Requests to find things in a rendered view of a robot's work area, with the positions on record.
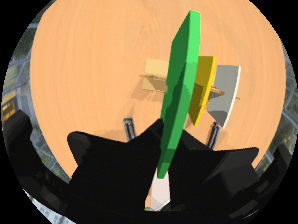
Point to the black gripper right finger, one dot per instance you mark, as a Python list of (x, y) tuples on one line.
[(194, 165)]

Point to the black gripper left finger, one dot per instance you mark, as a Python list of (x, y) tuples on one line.
[(135, 160)]

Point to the dark green board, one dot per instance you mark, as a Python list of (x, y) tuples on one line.
[(182, 72)]

